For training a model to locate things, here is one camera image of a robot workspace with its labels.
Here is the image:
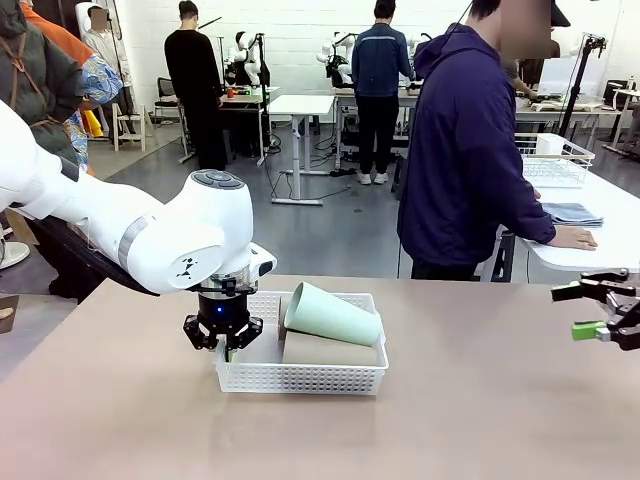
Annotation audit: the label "white table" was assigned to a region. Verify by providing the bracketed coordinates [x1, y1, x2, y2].
[502, 168, 640, 286]

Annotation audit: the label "grey stool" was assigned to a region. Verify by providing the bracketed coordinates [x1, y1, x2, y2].
[392, 154, 409, 199]

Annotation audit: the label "blue grey cloth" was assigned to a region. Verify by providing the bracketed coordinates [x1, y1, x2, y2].
[542, 202, 605, 229]

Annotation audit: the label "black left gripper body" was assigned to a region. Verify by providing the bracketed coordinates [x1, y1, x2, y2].
[197, 287, 251, 335]

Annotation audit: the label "light green cup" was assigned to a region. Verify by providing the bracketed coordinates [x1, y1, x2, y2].
[283, 281, 382, 349]

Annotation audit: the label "white perforated plastic basket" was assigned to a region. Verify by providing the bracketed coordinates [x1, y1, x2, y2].
[214, 291, 390, 397]

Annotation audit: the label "long grey desk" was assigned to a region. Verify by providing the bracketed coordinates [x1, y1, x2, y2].
[333, 87, 426, 169]

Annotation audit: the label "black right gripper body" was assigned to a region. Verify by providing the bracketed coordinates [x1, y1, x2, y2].
[607, 284, 640, 351]

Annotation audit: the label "mannequin green puffer brown apron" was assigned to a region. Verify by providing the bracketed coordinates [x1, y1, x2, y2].
[0, 0, 96, 297]

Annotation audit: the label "person's right hand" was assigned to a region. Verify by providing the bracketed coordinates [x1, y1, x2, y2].
[552, 225, 599, 251]

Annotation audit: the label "black cable sleeve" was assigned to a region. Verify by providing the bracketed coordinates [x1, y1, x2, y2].
[29, 214, 161, 297]

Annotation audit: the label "mannequin orange and blue clothes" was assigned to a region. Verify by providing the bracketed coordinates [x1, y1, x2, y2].
[22, 2, 124, 176]

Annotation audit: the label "black tripod stand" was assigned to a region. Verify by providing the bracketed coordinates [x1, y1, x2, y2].
[557, 32, 609, 139]

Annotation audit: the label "white container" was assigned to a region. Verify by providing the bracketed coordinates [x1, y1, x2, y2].
[535, 133, 566, 156]

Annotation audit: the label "white wire dish rack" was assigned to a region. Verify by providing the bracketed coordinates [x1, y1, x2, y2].
[519, 142, 596, 190]

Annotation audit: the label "person in purple jacket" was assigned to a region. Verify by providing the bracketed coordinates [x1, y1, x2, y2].
[397, 0, 571, 281]

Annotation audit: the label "white height-adjustable desk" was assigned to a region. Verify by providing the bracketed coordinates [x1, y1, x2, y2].
[268, 94, 337, 206]

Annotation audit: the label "black chair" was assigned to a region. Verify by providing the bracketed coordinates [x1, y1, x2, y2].
[153, 77, 182, 121]

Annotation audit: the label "person in black clothes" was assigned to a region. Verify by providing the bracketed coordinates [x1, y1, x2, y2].
[163, 0, 227, 172]

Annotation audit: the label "white fan base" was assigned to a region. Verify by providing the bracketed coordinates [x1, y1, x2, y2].
[0, 227, 31, 271]

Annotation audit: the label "person's right forearm purple sleeve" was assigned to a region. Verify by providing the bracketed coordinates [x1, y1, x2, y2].
[504, 194, 559, 247]

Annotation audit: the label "wooden top desk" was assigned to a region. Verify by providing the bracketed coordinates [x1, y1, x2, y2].
[219, 87, 281, 166]

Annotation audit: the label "person in blue jacket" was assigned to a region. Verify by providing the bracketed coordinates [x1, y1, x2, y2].
[351, 0, 416, 186]

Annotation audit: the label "wooden step stool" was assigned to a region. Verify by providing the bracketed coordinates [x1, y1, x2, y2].
[110, 102, 159, 153]

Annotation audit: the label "mannequin white shirt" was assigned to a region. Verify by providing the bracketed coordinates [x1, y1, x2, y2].
[79, 3, 126, 136]

